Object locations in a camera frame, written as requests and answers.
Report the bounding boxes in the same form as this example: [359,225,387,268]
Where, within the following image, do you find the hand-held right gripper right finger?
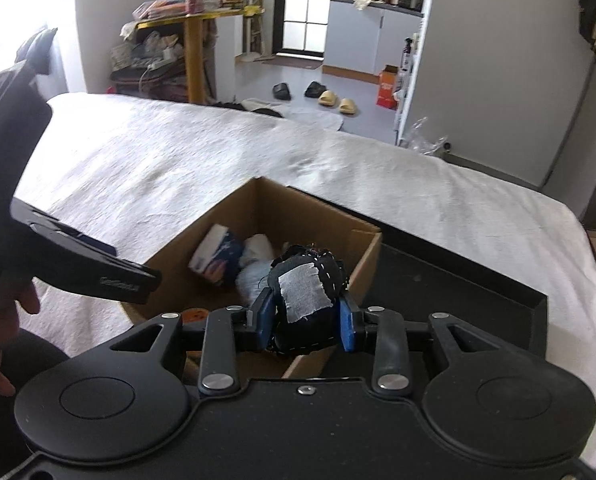
[337,294,521,394]

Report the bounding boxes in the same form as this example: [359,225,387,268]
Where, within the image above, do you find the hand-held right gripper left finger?
[109,290,279,395]

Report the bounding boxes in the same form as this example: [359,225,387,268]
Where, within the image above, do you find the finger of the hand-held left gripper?
[11,199,117,258]

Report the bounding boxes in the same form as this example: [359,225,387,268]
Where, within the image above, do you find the black patched soft ball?
[267,244,350,359]

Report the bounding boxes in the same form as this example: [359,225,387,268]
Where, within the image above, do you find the white cloth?
[243,233,280,267]

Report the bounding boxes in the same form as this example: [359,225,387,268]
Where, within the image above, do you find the blue printed packet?
[188,223,245,287]

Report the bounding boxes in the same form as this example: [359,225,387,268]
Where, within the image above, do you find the black tray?
[288,185,549,386]

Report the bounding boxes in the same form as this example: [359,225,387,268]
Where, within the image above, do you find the grey plush toy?
[235,260,275,304]

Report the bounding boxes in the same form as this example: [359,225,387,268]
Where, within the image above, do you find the white blanket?
[15,91,596,471]

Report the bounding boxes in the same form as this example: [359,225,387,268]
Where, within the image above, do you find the person's dark pants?
[0,330,75,480]

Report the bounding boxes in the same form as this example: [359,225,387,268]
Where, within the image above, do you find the clear plastic bag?
[408,117,455,157]

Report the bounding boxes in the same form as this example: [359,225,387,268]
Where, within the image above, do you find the yellow round shelf table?
[135,6,260,106]

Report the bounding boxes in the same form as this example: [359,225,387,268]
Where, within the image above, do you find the white floor mat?
[242,97,345,132]

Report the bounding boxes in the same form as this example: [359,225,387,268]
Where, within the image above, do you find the orange cardboard box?
[376,64,402,110]

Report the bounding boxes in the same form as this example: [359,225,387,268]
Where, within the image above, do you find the white fan stand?
[235,12,265,64]

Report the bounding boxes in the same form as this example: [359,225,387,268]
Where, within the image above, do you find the white kitchen cabinet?
[322,0,425,82]

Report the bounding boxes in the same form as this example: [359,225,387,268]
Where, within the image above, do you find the black framed glass door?
[272,0,337,57]

